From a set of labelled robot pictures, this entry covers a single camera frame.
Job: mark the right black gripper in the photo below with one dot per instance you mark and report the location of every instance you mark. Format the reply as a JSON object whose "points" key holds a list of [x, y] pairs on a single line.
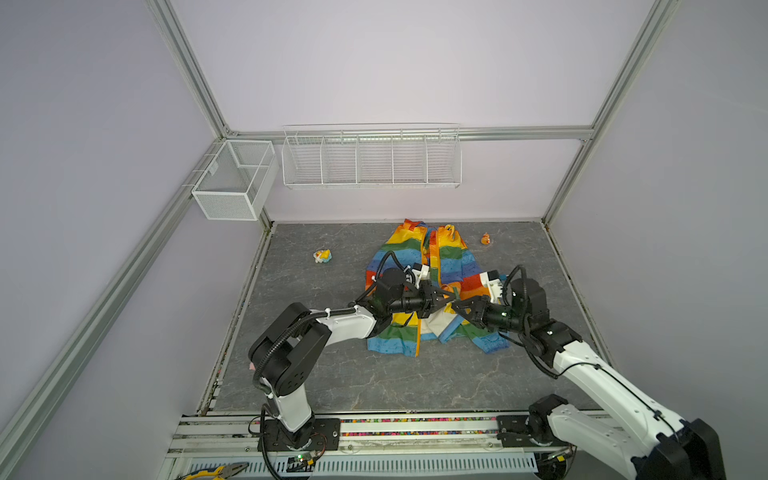
{"points": [[479, 310]]}

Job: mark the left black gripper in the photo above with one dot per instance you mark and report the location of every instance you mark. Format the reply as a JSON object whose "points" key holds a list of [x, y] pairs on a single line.
{"points": [[429, 294]]}

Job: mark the rainbow striped jacket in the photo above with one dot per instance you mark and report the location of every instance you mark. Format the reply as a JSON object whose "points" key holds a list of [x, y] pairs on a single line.
{"points": [[452, 266]]}

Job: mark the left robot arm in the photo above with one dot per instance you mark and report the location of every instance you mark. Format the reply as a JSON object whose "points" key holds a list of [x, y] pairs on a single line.
{"points": [[282, 358]]}

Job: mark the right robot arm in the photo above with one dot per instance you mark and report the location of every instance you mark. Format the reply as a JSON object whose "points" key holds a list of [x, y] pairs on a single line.
{"points": [[650, 440]]}

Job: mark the yellow white small toy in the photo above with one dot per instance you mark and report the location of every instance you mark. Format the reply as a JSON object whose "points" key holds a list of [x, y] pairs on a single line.
{"points": [[322, 256]]}

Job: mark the white mesh box basket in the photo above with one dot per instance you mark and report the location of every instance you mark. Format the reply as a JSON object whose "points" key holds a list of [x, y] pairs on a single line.
{"points": [[237, 181]]}

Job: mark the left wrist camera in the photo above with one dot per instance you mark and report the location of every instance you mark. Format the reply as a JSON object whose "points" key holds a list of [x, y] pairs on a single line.
{"points": [[417, 273]]}

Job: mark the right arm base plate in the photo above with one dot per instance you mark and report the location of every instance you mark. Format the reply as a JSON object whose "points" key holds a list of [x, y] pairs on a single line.
{"points": [[513, 431]]}

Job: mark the white wire shelf basket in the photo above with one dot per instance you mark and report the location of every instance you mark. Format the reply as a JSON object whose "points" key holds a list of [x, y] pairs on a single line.
{"points": [[388, 155]]}

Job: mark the white slotted cable duct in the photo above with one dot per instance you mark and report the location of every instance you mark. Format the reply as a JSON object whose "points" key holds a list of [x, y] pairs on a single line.
{"points": [[412, 466]]}

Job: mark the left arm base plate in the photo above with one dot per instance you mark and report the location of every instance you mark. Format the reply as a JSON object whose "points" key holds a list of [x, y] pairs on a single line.
{"points": [[318, 434]]}

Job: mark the yellow handled pliers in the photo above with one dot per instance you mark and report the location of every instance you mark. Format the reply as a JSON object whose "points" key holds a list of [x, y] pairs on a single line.
{"points": [[222, 472]]}

